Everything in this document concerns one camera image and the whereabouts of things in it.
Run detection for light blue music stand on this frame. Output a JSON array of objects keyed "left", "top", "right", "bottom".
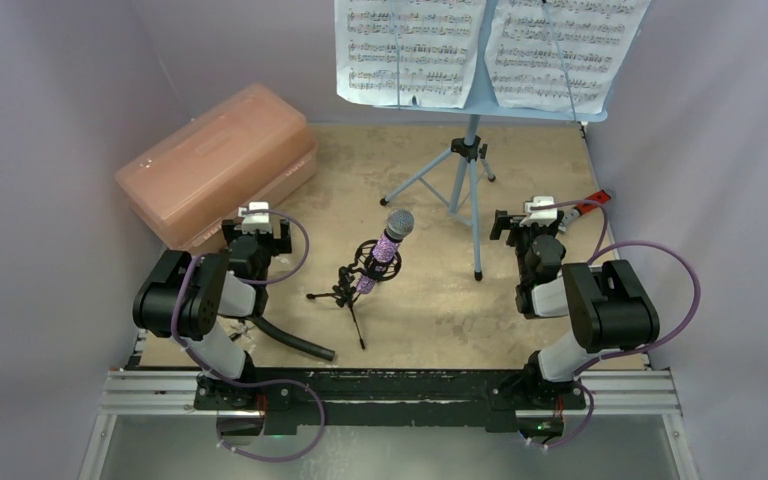
[{"left": 380, "top": 59, "right": 607, "bottom": 281}]

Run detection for purple glitter microphone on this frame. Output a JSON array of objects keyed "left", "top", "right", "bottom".
[{"left": 357, "top": 210, "right": 415, "bottom": 294}]

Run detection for black microphone shock mount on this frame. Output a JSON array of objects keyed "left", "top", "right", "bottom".
[{"left": 306, "top": 235, "right": 402, "bottom": 350}]

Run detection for sheet music page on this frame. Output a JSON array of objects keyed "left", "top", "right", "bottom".
[
  {"left": 333, "top": 0, "right": 487, "bottom": 109},
  {"left": 484, "top": 0, "right": 651, "bottom": 115}
]

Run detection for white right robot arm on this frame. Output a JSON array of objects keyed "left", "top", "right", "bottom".
[{"left": 489, "top": 210, "right": 660, "bottom": 407}]

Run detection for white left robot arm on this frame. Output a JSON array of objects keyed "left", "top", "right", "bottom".
[{"left": 132, "top": 219, "right": 292, "bottom": 409}]

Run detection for black pliers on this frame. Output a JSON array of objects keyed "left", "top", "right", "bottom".
[{"left": 229, "top": 322, "right": 253, "bottom": 342}]

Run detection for black foam tube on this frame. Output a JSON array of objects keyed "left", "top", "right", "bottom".
[{"left": 252, "top": 317, "right": 336, "bottom": 361}]

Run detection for translucent pink storage box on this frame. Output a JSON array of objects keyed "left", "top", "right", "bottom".
[{"left": 115, "top": 84, "right": 317, "bottom": 251}]

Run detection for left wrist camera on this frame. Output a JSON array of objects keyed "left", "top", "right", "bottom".
[{"left": 236, "top": 201, "right": 273, "bottom": 234}]

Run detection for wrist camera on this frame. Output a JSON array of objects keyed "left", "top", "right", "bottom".
[
  {"left": 236, "top": 201, "right": 273, "bottom": 234},
  {"left": 518, "top": 196, "right": 559, "bottom": 227}
]

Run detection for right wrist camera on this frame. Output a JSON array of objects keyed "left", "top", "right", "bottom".
[{"left": 518, "top": 196, "right": 559, "bottom": 227}]

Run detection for red handled wrench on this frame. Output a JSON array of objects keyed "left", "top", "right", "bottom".
[{"left": 559, "top": 189, "right": 614, "bottom": 232}]

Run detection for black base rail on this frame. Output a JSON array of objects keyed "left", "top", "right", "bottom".
[{"left": 194, "top": 366, "right": 587, "bottom": 436}]

